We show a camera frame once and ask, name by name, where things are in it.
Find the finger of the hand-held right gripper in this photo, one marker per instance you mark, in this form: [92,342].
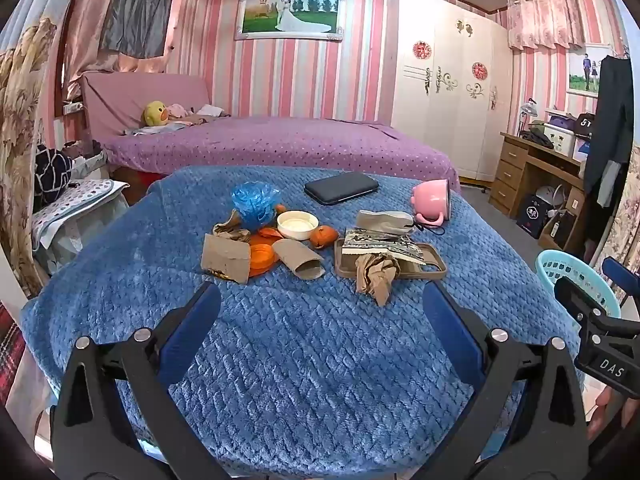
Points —
[580,300]
[620,275]

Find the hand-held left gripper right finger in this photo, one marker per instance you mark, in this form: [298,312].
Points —
[450,330]

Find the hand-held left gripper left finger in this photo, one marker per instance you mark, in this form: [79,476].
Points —
[192,330]

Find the light blue plastic basket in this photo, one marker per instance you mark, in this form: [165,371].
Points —
[550,265]

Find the torn cardboard piece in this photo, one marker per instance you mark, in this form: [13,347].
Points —
[225,260]

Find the brown paper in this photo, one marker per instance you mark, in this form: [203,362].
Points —
[375,277]

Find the patterned paper packet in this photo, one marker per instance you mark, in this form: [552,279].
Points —
[385,247]

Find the brown wrapper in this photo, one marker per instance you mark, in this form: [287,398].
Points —
[230,227]

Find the small orange peel piece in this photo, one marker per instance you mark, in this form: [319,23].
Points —
[270,233]

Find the cardboard tube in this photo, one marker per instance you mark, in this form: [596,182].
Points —
[297,260]

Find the blue plastic bag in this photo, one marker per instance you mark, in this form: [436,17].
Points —
[255,202]

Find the white round lid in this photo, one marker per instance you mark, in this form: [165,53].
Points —
[297,225]

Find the round orange peel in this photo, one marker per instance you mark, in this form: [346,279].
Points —
[324,237]

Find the person's right hand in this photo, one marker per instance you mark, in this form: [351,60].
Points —
[602,412]

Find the floral curtain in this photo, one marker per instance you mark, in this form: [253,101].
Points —
[20,135]
[625,220]

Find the brown phone case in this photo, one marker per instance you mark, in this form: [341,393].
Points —
[430,270]

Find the cardboard box with bottle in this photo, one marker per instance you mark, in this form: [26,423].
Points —
[557,232]

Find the black paper bag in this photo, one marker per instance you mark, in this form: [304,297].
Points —
[532,215]

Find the white fan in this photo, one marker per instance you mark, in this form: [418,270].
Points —
[547,197]

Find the blue fleece blanket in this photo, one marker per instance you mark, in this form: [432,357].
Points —
[300,360]

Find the pink cup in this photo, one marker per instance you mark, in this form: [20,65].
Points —
[430,202]

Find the wooden desk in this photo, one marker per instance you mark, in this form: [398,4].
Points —
[515,170]

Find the white storage box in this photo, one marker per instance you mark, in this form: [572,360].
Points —
[560,137]

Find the dark hanging coat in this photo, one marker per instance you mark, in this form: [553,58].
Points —
[610,120]

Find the dotted white cloth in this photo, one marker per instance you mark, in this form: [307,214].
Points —
[75,205]

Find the black smartphone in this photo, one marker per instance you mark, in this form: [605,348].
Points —
[340,189]

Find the red plaid cloth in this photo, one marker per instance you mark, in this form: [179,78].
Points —
[10,355]

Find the desk lamp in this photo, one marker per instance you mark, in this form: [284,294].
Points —
[526,110]

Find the bed with purple cover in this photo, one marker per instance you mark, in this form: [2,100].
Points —
[280,145]

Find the framed portrait photo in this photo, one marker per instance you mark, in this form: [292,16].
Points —
[582,72]

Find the black white patterned bag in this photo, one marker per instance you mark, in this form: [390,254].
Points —
[50,175]

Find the yellow duck plush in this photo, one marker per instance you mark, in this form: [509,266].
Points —
[154,114]

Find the white wardrobe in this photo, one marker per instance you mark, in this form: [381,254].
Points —
[450,110]

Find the pink plush toy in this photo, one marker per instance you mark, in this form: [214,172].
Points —
[177,110]

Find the white folded cloth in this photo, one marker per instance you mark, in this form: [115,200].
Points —
[210,110]

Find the pink covered headboard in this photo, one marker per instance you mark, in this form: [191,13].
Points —
[120,100]

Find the pink curtain valance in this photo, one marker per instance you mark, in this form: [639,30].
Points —
[540,20]

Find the pink window curtain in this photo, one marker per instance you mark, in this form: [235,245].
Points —
[90,35]

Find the grey window curtain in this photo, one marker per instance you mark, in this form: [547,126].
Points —
[140,10]

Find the framed wedding photo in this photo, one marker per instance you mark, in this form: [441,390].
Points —
[290,15]

